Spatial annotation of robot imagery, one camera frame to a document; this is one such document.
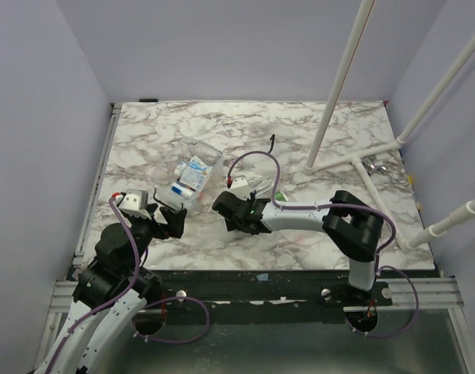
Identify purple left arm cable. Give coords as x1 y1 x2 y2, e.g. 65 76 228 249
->
41 190 211 374

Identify clear plastic medicine box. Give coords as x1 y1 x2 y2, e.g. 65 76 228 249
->
152 137 224 215

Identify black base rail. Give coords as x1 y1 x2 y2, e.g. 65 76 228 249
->
65 268 445 324

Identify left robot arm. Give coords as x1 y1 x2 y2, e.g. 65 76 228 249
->
35 193 187 373

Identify white paper sachets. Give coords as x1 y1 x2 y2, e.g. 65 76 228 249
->
250 179 274 196

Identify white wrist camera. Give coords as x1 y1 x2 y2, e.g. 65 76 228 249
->
118 189 151 219
229 176 251 200

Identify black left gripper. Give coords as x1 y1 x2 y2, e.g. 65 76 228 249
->
124 203 186 273

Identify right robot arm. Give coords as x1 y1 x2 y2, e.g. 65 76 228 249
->
212 190 385 305

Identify small green medicine carton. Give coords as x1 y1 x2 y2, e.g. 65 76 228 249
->
275 191 289 203

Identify white pvc pipe frame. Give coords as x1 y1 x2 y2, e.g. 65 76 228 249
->
307 0 475 252

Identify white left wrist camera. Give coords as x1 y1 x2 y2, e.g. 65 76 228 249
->
118 189 151 219

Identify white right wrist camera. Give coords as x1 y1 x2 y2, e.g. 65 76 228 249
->
229 176 251 200

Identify white plastic bottle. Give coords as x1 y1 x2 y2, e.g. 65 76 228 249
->
172 162 187 178

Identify white gauze roll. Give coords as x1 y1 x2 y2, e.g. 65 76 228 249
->
171 182 194 199

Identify blue white gauze dressing pack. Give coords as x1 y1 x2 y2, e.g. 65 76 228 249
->
179 156 212 190

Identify metal clamp on pipe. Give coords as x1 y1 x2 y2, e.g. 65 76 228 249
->
362 155 388 175

